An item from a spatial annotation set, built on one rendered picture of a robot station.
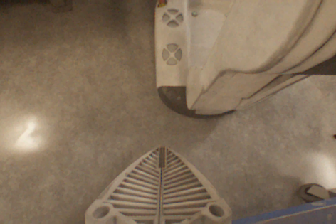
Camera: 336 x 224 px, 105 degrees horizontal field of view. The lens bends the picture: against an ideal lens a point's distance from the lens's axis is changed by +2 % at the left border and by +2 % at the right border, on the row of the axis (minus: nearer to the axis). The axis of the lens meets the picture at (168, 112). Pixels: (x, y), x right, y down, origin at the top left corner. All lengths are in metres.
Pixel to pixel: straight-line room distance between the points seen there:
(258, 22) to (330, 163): 1.24
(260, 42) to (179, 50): 0.49
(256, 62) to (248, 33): 0.05
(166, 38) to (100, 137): 0.69
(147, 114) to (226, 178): 0.63
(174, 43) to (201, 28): 0.17
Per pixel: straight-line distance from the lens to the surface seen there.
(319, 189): 1.18
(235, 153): 0.97
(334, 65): 0.26
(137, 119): 0.87
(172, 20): 0.69
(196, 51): 0.69
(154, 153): 0.17
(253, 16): 0.23
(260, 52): 0.21
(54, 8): 1.49
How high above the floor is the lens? 0.85
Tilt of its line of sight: 80 degrees down
